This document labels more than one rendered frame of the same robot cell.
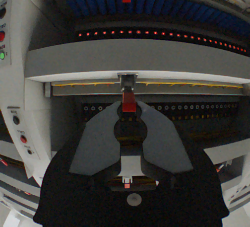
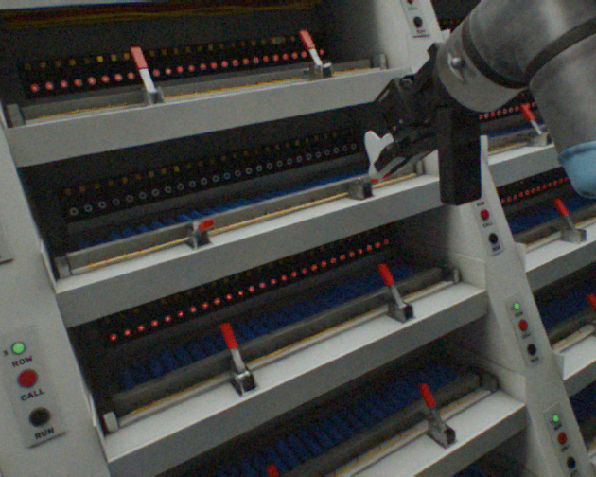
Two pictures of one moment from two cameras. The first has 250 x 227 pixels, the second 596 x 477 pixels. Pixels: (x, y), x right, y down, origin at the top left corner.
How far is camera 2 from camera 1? 59 cm
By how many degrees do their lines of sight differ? 30
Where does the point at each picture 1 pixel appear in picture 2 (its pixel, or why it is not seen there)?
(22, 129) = not seen: hidden behind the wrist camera
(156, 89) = (324, 191)
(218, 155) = (203, 115)
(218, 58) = (293, 241)
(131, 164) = (328, 97)
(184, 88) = (295, 201)
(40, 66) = (433, 189)
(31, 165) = not seen: hidden behind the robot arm
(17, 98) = not seen: hidden behind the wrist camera
